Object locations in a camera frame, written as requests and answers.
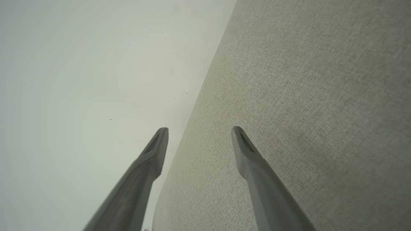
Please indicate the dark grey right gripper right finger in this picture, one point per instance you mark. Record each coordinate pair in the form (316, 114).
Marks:
(269, 199)

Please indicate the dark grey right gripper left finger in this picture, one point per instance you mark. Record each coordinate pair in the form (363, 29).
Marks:
(135, 189)

